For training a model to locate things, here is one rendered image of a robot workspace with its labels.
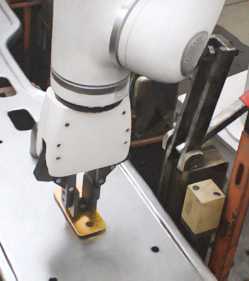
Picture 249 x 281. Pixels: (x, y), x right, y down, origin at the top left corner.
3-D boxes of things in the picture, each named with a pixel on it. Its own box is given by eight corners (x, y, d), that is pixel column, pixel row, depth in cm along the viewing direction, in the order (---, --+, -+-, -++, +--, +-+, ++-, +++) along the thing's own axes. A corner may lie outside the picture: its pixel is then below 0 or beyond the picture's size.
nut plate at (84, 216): (52, 191, 89) (52, 184, 88) (79, 184, 91) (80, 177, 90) (78, 236, 83) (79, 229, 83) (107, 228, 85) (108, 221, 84)
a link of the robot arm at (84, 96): (113, 38, 79) (111, 61, 81) (39, 51, 75) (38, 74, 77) (148, 78, 73) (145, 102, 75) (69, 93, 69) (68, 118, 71)
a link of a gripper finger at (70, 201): (71, 158, 83) (68, 199, 87) (46, 164, 82) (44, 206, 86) (81, 175, 81) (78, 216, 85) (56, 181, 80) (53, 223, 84)
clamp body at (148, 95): (88, 233, 126) (106, 55, 103) (145, 217, 131) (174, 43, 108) (111, 270, 120) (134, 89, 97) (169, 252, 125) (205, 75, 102)
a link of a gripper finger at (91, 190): (108, 149, 85) (103, 190, 89) (84, 155, 84) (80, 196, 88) (120, 165, 83) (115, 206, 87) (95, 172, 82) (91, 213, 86)
